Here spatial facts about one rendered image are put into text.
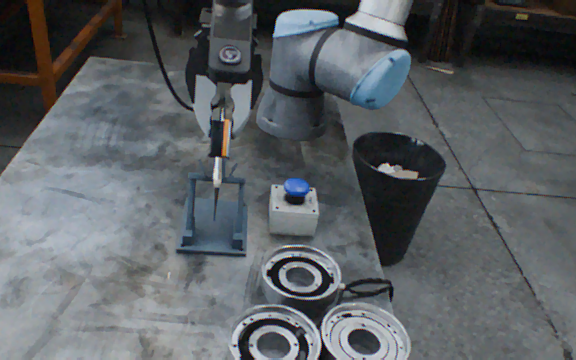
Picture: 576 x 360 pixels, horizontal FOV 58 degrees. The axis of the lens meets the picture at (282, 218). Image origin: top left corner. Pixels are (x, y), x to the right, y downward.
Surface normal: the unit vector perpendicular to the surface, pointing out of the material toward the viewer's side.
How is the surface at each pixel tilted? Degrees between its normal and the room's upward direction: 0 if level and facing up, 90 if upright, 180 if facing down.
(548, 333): 0
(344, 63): 71
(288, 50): 86
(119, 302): 0
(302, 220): 90
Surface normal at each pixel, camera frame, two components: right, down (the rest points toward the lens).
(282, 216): 0.03, 0.61
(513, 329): 0.12, -0.79
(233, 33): 0.14, -0.35
